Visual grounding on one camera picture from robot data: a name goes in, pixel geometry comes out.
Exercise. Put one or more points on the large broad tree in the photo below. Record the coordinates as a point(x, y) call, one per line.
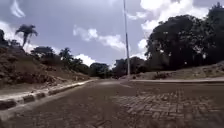
point(180, 40)

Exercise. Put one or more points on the row of trees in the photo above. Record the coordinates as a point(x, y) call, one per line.
point(100, 68)

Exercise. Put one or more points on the palm tree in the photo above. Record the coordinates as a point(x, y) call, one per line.
point(26, 30)

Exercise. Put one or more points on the pale footway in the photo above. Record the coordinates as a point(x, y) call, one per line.
point(20, 90)

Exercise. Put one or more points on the brown paved road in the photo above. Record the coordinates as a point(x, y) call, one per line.
point(83, 106)

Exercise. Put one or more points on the pale concrete kerb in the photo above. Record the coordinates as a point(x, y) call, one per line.
point(63, 88)

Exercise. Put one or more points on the tall pale pole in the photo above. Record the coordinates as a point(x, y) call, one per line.
point(126, 50)

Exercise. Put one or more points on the earth slope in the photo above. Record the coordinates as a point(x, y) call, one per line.
point(193, 71)
point(23, 70)

